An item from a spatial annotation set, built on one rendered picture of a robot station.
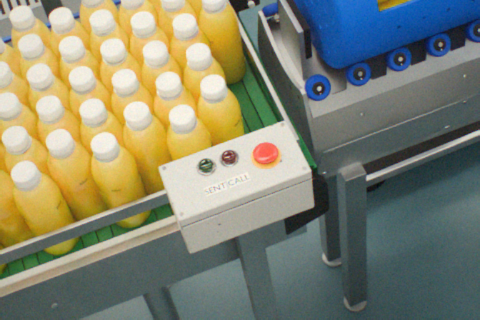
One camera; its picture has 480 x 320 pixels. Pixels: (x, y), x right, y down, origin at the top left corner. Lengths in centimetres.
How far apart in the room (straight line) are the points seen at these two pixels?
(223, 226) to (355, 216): 69
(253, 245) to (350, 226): 57
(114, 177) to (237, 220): 21
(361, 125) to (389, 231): 90
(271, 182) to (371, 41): 31
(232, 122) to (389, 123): 35
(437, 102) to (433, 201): 90
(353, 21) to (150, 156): 38
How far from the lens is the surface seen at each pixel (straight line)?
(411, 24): 145
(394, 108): 162
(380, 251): 245
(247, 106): 159
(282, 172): 127
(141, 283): 158
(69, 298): 156
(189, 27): 146
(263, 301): 161
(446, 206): 253
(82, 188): 143
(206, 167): 127
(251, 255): 146
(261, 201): 128
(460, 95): 167
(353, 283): 222
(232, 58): 158
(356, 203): 190
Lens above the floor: 215
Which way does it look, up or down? 54 degrees down
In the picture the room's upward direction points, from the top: 11 degrees counter-clockwise
